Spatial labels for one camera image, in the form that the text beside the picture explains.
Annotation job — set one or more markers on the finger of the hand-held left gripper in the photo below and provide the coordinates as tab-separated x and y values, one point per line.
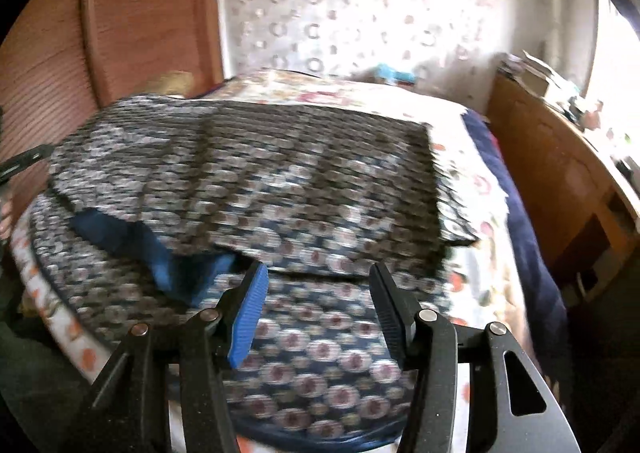
25	160

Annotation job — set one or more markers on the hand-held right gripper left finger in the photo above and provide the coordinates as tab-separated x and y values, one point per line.
247	313

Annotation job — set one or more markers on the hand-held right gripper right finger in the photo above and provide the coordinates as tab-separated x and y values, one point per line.
392	313

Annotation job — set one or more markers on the navy circle-print shirt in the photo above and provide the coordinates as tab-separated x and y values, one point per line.
250	173

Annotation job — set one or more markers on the navy blue blanket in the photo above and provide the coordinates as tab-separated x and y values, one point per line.
525	258

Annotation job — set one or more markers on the yellow-brown fuzzy cushion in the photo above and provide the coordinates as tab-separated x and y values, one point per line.
170	83

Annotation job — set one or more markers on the brown wooden wardrobe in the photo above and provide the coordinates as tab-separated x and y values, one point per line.
125	23

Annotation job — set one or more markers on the orange fruit print sheet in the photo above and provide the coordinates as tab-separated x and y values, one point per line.
55	328

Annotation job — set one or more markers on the long wooden cabinet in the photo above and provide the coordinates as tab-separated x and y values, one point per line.
550	158

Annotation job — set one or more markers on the pink floral bedsheet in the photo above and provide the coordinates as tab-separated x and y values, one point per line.
350	93

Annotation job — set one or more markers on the stack of papers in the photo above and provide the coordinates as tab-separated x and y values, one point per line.
535	73

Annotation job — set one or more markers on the sheer circle-pattern curtain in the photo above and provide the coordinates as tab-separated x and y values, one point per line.
350	8

